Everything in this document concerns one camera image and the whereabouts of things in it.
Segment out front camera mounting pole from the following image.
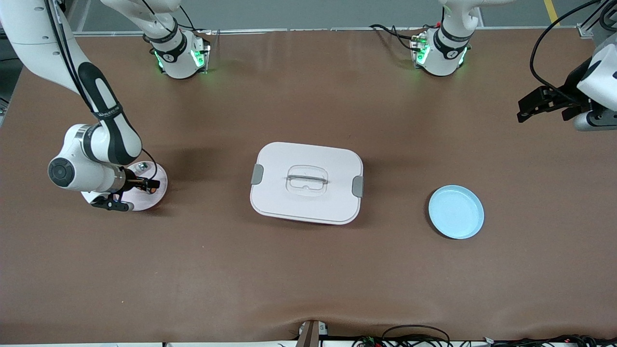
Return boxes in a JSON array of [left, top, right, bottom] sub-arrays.
[[295, 320, 329, 347]]

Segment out light blue round plate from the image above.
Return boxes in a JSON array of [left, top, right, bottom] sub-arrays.
[[428, 185, 485, 240]]

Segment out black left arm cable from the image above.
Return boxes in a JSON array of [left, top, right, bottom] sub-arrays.
[[529, 0, 603, 104]]

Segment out black cable bundle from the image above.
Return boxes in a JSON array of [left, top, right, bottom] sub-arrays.
[[484, 334, 617, 347]]

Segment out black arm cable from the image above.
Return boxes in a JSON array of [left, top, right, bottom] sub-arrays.
[[529, 0, 603, 104], [43, 0, 160, 181]]

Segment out black left base cables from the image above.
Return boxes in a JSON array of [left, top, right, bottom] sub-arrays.
[[369, 23, 425, 51]]

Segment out black looped cable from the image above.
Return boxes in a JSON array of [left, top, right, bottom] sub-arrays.
[[381, 324, 452, 347]]

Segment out black right base cable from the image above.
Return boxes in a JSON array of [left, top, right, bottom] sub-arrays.
[[166, 5, 213, 37]]

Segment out pink round plate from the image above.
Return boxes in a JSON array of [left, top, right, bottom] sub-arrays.
[[80, 161, 168, 212]]

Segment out aluminium frame extrusion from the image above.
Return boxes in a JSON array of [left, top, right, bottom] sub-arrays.
[[576, 0, 617, 39]]

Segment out white lidded storage box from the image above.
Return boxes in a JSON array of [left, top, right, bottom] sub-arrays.
[[250, 142, 364, 226]]

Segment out silver table edge rail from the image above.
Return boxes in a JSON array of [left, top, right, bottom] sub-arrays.
[[72, 27, 584, 37]]

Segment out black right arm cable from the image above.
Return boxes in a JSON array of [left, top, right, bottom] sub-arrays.
[[43, 0, 160, 181]]

